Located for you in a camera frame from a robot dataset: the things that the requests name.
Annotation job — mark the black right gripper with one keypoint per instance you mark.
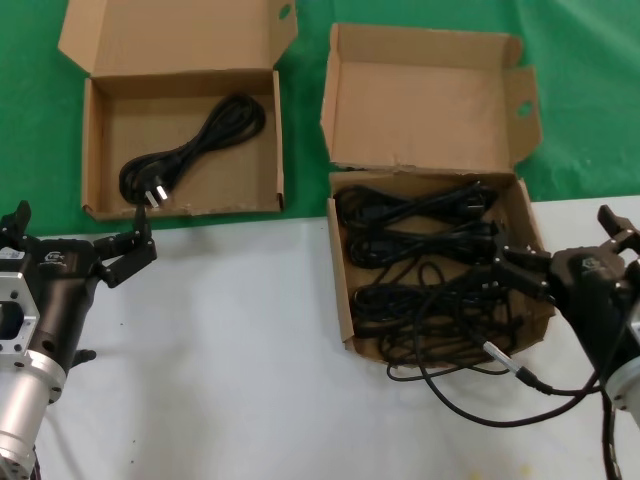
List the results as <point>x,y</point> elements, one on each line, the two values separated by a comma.
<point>590,300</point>

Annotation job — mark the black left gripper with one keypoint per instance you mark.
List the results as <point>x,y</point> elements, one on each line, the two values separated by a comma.
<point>60,300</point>

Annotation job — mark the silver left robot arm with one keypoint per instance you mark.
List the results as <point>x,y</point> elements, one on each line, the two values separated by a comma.
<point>20,415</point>

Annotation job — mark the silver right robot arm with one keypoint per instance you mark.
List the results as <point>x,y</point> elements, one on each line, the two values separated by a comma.
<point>627,385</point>

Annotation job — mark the torn open cardboard box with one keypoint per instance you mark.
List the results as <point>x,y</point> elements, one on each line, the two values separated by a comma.
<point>415,100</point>

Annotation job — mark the small black knob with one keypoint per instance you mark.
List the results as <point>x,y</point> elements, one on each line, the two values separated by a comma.
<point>86,356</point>

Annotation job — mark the green table cloth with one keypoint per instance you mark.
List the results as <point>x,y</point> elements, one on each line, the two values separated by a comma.
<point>30,125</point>

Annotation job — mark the white table cloth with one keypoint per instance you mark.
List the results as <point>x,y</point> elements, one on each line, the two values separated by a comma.
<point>225,350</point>

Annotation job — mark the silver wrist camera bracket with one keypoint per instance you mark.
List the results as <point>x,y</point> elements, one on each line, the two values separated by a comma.
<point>15,290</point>

